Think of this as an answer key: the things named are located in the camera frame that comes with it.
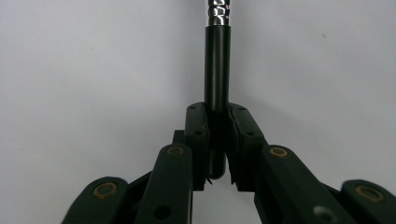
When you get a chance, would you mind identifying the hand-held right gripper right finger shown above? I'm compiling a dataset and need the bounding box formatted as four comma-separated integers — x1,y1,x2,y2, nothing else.
228,104,358,224

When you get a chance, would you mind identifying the black makeup brush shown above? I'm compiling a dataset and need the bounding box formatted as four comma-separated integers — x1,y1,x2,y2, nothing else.
204,0,232,181

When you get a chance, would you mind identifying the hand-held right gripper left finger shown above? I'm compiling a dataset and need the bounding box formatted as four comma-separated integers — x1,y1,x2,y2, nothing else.
134,102,210,224

